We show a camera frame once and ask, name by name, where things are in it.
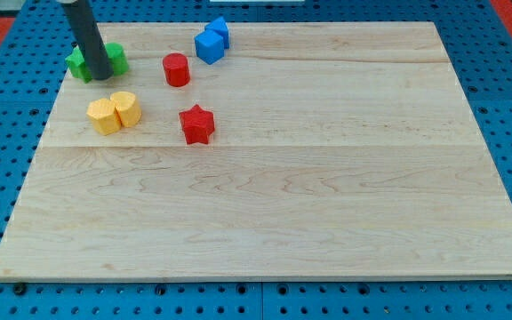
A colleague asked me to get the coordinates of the green cylinder block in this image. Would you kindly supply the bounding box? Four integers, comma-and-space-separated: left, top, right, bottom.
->
105, 43, 129, 76

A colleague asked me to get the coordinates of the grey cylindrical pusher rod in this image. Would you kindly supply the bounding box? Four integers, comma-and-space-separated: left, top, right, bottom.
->
57, 0, 114, 80

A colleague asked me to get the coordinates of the green star block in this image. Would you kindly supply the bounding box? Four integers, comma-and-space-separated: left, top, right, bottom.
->
65, 47, 92, 83

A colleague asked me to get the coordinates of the yellow cylinder block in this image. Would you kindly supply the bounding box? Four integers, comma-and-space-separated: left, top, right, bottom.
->
110, 92, 142, 127

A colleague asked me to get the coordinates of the red cylinder block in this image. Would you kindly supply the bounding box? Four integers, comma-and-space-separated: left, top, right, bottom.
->
162, 53, 190, 87

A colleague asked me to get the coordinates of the light wooden board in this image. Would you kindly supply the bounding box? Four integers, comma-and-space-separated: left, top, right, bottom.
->
0, 22, 512, 283

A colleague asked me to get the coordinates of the red star block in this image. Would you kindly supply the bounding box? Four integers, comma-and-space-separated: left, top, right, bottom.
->
179, 104, 215, 144

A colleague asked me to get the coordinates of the blue block behind cube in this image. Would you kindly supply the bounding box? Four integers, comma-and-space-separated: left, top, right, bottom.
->
204, 16, 230, 50

